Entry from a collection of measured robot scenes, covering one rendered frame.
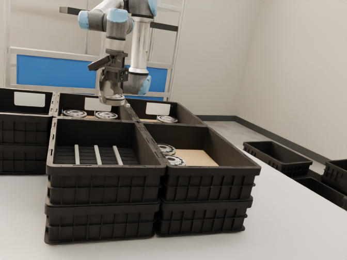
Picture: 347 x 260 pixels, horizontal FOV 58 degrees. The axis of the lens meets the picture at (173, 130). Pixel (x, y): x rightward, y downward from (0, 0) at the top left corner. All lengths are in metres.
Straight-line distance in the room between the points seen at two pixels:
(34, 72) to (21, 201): 2.19
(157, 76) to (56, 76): 1.06
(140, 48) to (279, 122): 3.39
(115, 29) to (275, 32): 3.96
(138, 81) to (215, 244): 1.01
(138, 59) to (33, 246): 1.10
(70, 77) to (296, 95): 2.95
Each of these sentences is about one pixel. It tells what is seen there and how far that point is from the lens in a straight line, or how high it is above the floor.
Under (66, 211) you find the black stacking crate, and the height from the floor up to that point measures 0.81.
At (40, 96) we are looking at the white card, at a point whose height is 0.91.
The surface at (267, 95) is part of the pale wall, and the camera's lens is 4.96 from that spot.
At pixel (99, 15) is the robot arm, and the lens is 1.38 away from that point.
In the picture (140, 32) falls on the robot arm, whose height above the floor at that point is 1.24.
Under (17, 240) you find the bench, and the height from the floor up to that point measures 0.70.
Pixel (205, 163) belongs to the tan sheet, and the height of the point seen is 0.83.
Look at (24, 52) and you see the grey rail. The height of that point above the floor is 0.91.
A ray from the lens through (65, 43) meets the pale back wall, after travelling 4.07.
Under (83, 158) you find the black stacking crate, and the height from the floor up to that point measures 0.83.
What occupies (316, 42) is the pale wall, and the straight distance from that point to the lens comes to 4.53.
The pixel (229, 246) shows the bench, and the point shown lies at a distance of 0.99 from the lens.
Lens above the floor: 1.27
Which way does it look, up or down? 17 degrees down
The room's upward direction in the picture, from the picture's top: 9 degrees clockwise
